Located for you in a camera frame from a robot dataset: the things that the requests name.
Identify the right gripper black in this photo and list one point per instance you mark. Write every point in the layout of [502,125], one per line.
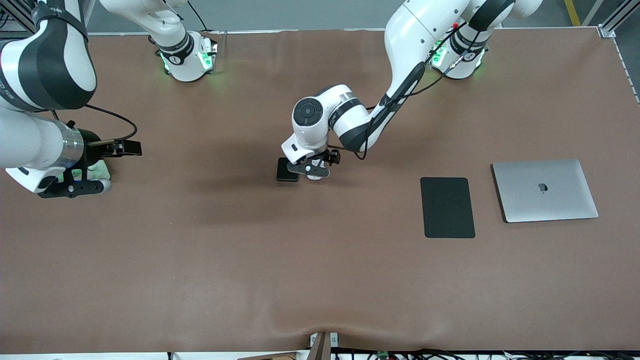
[91,148]

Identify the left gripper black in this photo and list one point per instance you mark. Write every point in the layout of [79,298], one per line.
[332,156]

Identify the white computer mouse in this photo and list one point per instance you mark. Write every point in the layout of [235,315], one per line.
[316,177]

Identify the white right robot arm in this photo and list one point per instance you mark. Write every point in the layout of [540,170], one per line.
[30,145]

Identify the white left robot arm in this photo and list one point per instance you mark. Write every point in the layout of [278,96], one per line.
[410,40]

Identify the black mouse pad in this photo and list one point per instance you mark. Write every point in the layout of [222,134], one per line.
[447,207]

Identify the green dinosaur plush toy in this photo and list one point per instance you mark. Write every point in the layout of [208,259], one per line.
[102,170]

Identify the brown table cover mat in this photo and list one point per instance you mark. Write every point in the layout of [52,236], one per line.
[320,260]

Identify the green terminal connector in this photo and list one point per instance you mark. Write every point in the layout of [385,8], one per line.
[383,355]

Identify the silver laptop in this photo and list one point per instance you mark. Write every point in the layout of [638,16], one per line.
[560,200]

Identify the aluminium frame profile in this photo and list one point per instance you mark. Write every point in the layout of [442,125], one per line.
[617,17]
[15,15]

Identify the metal clamp bracket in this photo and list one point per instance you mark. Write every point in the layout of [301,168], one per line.
[320,347]

